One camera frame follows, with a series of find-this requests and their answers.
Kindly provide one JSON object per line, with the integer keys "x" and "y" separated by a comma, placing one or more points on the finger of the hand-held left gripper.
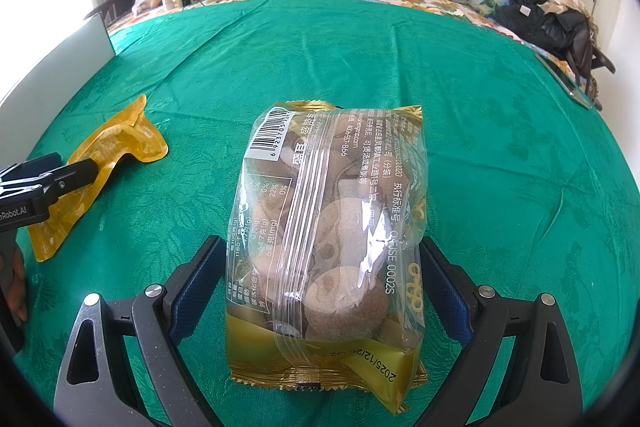
{"x": 75, "y": 177}
{"x": 30, "y": 169}

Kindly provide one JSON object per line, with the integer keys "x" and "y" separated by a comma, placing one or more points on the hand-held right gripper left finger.
{"x": 200, "y": 307}

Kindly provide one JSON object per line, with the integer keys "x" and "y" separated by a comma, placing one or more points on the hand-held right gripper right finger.
{"x": 452, "y": 307}

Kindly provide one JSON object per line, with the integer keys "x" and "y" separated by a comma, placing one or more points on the long yellow snack packet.
{"x": 115, "y": 142}

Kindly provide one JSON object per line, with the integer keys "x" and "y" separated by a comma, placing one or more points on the white cardboard box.
{"x": 60, "y": 62}

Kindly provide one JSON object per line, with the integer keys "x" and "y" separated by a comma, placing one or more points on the clear gold cookie bag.
{"x": 325, "y": 232}

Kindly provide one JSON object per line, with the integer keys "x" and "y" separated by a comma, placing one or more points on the person's left hand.
{"x": 20, "y": 287}

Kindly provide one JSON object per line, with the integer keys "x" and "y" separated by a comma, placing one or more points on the green tablecloth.
{"x": 475, "y": 157}

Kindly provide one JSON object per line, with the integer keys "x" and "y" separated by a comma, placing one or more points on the dark wooden chair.
{"x": 107, "y": 7}

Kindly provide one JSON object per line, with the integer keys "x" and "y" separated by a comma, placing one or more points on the white bottle with red cap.
{"x": 168, "y": 2}

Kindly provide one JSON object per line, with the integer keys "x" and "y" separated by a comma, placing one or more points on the smartphone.
{"x": 565, "y": 79}

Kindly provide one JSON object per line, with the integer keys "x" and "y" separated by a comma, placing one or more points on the brown bag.
{"x": 592, "y": 57}

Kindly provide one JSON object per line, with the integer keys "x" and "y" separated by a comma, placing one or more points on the black jacket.
{"x": 540, "y": 24}

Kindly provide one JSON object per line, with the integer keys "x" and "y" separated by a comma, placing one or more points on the dark green cloth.
{"x": 491, "y": 7}

